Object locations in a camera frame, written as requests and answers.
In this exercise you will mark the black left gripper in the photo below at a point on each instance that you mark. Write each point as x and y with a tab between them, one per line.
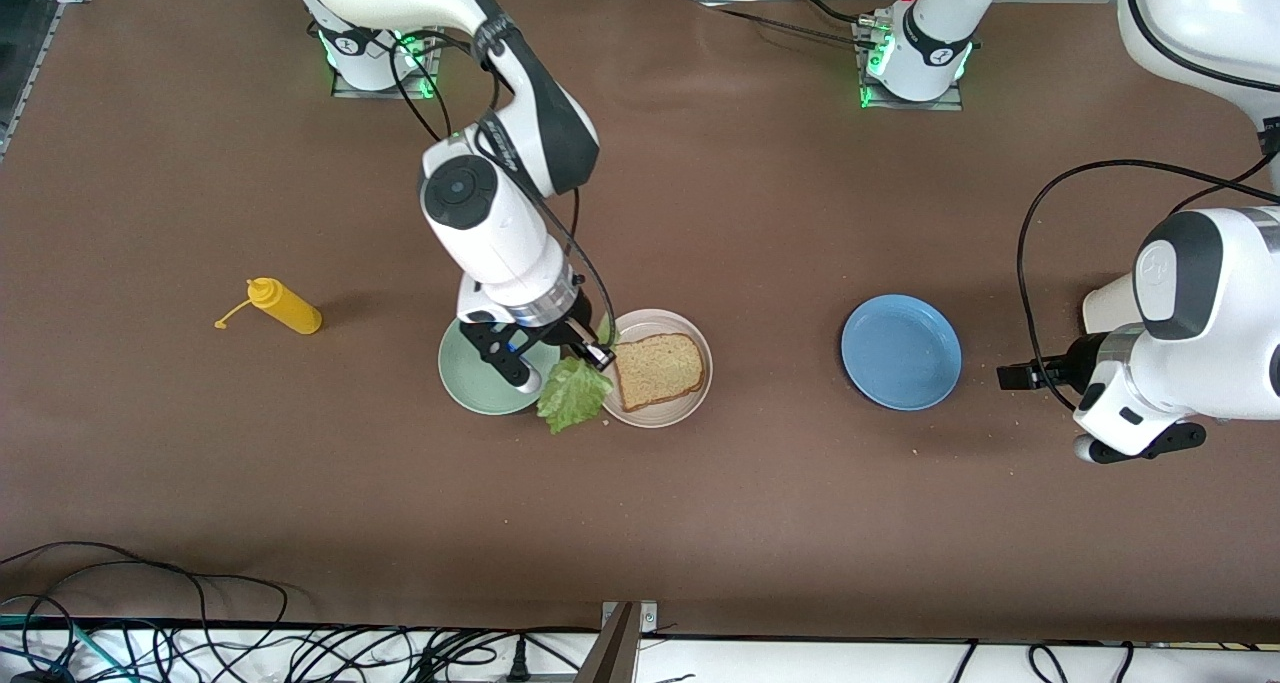
1071	363

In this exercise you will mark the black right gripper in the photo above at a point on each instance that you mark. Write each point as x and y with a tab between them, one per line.
571	333

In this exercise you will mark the green lettuce leaf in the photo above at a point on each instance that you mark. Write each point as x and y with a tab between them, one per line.
572	398

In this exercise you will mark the toasted bread slice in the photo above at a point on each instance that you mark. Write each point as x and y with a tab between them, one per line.
660	371

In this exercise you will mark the yellow squeeze bottle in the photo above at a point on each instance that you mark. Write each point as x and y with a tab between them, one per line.
290	311

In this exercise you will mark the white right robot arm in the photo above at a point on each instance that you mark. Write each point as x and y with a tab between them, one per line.
500	233

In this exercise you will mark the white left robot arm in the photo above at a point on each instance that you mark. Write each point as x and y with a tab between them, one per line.
1200	313

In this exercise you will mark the beige plate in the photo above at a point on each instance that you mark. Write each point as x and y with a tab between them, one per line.
655	419

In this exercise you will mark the blue plate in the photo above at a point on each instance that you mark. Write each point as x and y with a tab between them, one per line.
900	353

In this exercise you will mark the mint green plate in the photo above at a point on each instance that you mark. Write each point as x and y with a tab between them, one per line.
460	383

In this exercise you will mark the white two-slot toaster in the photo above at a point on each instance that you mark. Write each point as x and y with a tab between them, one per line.
1105	308

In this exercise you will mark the black power plug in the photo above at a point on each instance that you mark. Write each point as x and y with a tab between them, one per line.
519	663

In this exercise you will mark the small metal table bracket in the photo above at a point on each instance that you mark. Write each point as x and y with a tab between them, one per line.
648	618

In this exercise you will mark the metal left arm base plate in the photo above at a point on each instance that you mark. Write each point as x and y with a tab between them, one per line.
915	105

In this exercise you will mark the grey metal post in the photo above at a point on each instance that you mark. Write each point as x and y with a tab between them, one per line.
612	658

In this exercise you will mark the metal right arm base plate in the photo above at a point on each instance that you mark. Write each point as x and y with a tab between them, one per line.
380	94

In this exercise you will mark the aluminium frame rail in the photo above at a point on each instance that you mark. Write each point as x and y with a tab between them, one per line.
44	41

